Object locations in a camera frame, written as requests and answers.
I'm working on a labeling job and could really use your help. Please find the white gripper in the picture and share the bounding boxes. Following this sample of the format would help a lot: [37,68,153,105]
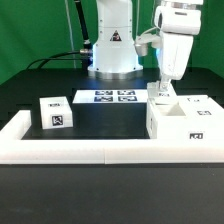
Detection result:
[157,32,193,92]

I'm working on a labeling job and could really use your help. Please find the white cabinet body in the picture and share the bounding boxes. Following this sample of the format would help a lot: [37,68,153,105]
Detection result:
[146,100,224,140]

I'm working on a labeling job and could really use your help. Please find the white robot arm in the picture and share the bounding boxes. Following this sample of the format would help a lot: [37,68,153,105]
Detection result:
[88,0,204,91]

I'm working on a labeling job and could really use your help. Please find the white base tag plate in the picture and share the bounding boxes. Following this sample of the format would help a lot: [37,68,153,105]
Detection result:
[73,89,148,104]

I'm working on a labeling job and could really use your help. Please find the small white tagged box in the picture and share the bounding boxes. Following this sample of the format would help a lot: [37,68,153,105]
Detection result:
[39,96,73,129]

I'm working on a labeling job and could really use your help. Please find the white U-shaped foam fence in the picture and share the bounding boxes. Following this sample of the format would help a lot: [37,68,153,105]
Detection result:
[0,110,224,164]

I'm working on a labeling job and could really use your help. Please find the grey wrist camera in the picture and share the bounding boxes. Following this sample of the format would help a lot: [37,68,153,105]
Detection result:
[134,34,160,57]

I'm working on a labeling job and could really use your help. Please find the black thick hose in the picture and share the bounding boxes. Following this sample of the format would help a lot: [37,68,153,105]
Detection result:
[73,0,92,48]

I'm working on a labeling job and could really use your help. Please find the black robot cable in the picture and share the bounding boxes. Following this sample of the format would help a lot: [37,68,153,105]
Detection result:
[26,48,93,70]

